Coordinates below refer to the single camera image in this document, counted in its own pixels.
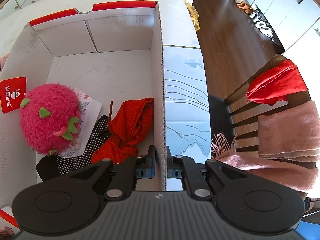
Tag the orange slipper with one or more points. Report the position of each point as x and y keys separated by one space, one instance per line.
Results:
x=242 y=4
x=249 y=10

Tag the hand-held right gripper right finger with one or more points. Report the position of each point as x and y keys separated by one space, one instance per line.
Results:
x=172 y=166

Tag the pink fringed scarf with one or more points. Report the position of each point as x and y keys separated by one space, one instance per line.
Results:
x=287 y=130

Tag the light blue printed table mat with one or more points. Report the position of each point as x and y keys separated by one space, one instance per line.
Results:
x=185 y=92

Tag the dark wooden chair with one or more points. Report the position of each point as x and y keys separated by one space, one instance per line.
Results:
x=240 y=97

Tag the red cloth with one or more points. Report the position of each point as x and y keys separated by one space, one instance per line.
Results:
x=130 y=122
x=275 y=85

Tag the printed face mask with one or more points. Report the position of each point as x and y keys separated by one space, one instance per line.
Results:
x=91 y=107

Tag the red card tag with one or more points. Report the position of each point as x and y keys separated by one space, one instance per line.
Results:
x=12 y=97

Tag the black white slipper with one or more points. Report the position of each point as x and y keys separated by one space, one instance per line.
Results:
x=265 y=28
x=257 y=17

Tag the pink plush fruit toy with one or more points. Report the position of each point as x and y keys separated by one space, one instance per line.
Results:
x=47 y=130

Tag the white cardboard box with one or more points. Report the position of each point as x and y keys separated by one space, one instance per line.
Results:
x=100 y=75

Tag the white wall cabinet unit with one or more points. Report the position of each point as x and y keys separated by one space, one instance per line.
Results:
x=287 y=5

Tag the black dotted glove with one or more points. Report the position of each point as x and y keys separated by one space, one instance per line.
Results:
x=97 y=135

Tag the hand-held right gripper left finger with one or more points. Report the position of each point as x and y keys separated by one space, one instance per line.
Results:
x=150 y=166

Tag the yellow plastic bag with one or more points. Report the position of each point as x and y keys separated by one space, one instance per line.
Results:
x=193 y=17

